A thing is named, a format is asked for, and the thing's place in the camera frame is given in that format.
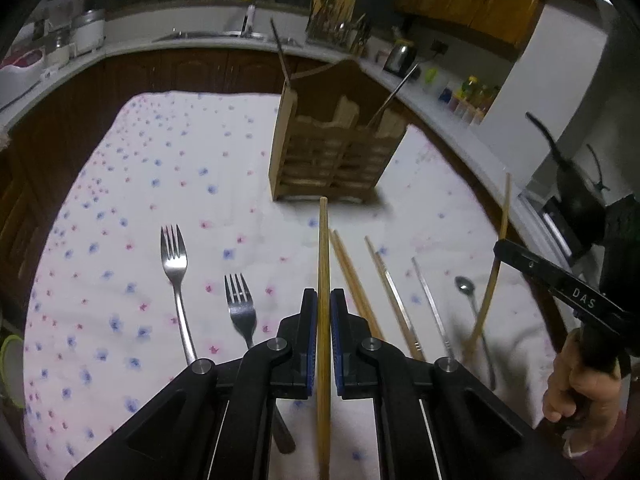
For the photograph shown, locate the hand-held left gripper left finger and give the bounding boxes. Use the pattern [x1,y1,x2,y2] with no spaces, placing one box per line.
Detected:
[64,287,319,480]

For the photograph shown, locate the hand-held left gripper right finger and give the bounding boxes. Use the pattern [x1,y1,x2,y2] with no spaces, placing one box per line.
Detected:
[330,287,586,480]

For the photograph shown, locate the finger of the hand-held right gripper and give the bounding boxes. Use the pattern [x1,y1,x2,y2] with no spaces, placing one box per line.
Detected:
[493,238,578,306]

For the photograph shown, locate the wooden chopstick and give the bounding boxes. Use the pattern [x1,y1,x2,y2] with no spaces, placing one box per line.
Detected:
[334,229,386,342]
[328,231,375,335]
[462,172,512,362]
[318,197,332,480]

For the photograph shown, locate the metal spoon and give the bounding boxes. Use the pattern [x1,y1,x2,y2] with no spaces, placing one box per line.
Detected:
[454,275,497,391]

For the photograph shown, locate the brown carved chopstick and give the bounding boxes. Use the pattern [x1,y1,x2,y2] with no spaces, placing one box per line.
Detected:
[364,236,417,361]
[375,253,427,362]

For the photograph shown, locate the silver metal chopstick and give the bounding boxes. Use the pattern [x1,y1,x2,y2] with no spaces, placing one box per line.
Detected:
[411,257,455,361]

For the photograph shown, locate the wooden utensil holder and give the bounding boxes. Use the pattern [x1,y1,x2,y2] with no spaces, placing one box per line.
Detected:
[268,58,408,204]

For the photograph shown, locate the dish rack with utensils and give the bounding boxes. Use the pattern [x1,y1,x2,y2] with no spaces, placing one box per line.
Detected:
[305,7,357,49]

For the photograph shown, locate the person's right hand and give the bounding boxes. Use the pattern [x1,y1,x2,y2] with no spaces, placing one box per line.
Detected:
[542,329,627,457]

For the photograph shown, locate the metal fork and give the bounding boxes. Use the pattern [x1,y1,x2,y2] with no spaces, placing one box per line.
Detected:
[160,225,199,366]
[224,273,296,455]

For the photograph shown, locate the row of spice jars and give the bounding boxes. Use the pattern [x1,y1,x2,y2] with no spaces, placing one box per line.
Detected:
[440,87,489,126]

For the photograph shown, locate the green bottle with yellow cap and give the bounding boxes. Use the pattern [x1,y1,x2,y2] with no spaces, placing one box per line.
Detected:
[462,76,497,106]

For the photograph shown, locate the thin metal utensil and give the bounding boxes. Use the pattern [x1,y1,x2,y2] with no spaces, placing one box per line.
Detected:
[367,64,420,129]

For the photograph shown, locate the steel electric kettle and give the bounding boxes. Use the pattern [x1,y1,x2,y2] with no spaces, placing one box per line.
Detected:
[382,40,419,79]

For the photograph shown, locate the floral white tablecloth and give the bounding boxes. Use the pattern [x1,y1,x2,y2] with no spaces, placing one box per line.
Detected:
[22,91,566,480]

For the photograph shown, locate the dark chopstick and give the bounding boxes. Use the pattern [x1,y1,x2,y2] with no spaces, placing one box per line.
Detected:
[270,18,294,84]

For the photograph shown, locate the green plate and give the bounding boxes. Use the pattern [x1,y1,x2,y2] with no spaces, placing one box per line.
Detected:
[0,334,26,409]

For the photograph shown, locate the steel sink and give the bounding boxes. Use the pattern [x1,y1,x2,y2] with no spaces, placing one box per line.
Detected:
[152,30,301,47]

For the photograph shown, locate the wooden cutting board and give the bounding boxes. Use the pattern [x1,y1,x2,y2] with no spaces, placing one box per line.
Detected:
[311,0,357,27]

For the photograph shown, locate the white kitchen countertop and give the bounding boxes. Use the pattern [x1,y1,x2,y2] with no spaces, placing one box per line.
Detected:
[0,0,568,266]

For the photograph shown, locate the small steel pot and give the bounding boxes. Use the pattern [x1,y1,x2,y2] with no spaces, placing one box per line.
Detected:
[45,30,76,66]

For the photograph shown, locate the red and white rice cooker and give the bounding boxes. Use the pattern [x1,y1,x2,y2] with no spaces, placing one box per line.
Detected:
[0,47,47,107]

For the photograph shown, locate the wooden wall cabinets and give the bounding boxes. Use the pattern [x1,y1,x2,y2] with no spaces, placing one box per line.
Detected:
[395,0,547,49]

